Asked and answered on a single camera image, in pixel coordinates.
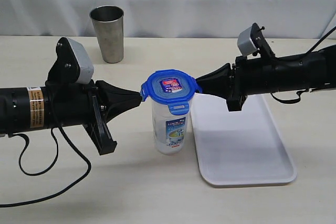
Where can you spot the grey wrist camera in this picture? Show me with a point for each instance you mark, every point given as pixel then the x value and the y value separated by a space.
pixel 245 41
pixel 86 68

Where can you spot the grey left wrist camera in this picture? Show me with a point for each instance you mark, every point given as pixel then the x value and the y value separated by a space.
pixel 86 68

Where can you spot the white backdrop curtain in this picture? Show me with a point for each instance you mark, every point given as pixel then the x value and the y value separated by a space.
pixel 172 18

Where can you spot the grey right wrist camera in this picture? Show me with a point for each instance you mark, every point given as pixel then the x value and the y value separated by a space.
pixel 245 41

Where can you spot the blue container lid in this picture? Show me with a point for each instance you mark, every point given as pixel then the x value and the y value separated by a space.
pixel 172 88

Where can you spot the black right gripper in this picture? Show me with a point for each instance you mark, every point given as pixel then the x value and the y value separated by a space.
pixel 248 75

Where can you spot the white plastic tray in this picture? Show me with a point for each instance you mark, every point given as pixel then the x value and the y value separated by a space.
pixel 237 149

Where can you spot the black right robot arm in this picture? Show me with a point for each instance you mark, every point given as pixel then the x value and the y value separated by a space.
pixel 311 71

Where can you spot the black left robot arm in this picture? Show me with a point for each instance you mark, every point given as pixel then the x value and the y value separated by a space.
pixel 26 109

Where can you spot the stainless steel cup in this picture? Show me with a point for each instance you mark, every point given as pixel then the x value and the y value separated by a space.
pixel 108 25

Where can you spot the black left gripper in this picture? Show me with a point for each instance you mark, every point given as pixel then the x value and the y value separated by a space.
pixel 72 103

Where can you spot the clear plastic container with label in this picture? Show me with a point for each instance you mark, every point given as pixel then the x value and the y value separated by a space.
pixel 170 123

